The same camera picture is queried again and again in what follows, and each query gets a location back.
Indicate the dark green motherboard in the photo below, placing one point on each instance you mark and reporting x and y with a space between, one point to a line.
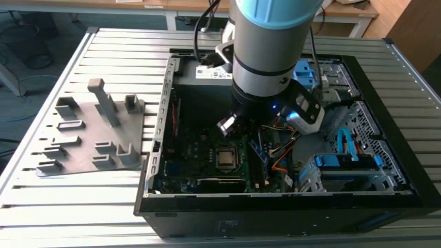
192 155

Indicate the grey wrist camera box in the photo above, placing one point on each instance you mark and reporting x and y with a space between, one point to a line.
225 51

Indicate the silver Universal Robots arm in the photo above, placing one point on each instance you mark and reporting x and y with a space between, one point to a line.
265 51

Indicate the wooden desk with white frame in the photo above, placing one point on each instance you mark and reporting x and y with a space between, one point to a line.
348 11

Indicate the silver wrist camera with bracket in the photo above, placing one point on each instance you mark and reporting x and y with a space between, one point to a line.
307 124

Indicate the metal disk bay cage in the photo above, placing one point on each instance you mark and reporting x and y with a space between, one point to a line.
351 180

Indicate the blue disk carrier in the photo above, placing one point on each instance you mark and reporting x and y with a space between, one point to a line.
331 162

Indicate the blue drive bay latch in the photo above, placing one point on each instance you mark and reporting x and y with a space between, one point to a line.
307 82
304 69

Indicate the black graphics card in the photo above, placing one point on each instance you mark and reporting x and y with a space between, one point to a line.
220 184

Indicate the grey power supply unit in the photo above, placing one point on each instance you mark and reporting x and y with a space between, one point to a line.
200 103

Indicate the grey plastic parts rack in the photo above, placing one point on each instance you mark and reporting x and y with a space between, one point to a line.
130 129

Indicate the wooden cabinet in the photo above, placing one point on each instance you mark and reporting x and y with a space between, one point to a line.
413 31

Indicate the black open PC case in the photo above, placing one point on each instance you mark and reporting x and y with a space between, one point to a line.
276 217

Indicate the white furniture leg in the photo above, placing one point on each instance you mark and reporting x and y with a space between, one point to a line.
10 80

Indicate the silver CPU in socket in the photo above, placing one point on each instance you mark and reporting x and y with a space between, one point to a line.
227 158

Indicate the metal drive cage with latches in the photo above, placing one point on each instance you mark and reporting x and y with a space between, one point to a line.
339 95

